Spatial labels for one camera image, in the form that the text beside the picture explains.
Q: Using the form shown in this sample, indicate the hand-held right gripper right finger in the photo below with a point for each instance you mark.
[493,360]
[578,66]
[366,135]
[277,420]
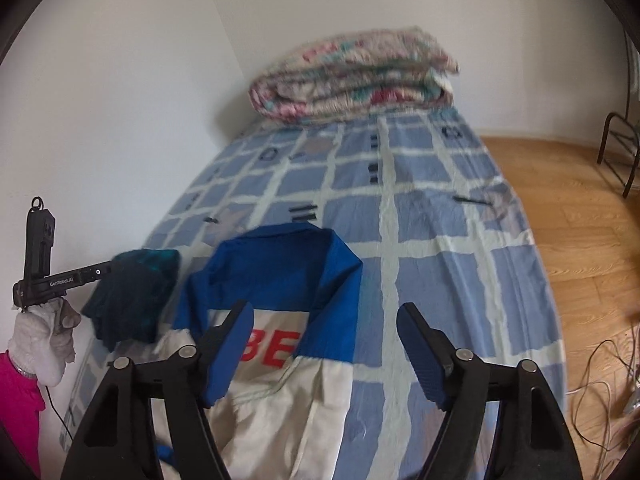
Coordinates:
[425,355]

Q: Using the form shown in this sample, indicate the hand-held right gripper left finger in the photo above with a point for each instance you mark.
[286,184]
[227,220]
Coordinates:
[235,342]

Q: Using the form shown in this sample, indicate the white and blue jacket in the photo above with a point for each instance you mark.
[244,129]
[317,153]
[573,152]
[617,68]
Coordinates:
[280,400]

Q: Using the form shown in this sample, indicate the dark blue garment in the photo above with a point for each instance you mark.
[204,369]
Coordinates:
[130,300]

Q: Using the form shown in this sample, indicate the person's left forearm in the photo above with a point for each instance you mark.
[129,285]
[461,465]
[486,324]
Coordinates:
[17,410]

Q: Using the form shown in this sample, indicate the person's left hand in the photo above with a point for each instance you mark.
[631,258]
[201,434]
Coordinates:
[40,340]

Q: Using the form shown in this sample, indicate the blue checked bedsheet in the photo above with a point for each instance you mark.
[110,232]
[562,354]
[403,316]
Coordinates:
[425,235]

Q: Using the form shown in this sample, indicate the metal rack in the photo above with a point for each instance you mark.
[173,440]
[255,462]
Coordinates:
[620,150]

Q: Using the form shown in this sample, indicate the folded floral quilt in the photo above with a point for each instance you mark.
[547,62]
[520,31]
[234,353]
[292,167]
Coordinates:
[350,80]

